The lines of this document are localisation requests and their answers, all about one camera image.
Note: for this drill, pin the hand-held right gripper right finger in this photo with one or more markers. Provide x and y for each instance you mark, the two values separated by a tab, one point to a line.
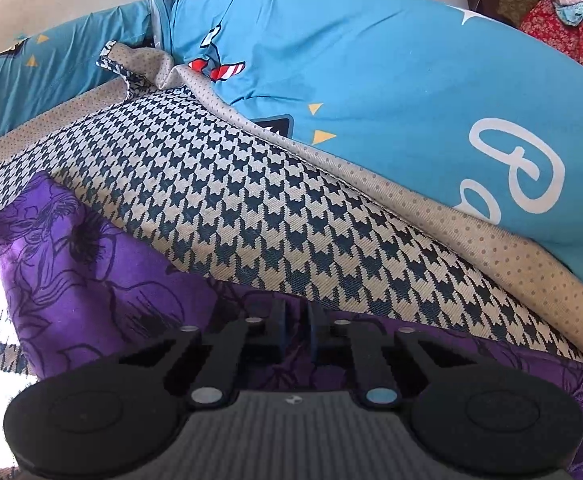
316	330

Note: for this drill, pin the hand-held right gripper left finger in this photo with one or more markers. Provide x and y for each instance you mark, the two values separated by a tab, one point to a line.
279	325

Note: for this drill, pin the purple floral garment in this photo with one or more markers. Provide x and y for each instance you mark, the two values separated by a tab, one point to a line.
71	280

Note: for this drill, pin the houndstooth sofa mat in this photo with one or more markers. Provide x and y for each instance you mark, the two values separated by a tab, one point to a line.
271	210

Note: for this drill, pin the blue printed quilt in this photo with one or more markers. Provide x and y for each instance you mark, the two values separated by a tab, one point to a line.
371	60

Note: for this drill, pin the red floral garment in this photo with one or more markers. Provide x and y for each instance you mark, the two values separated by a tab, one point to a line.
551	25

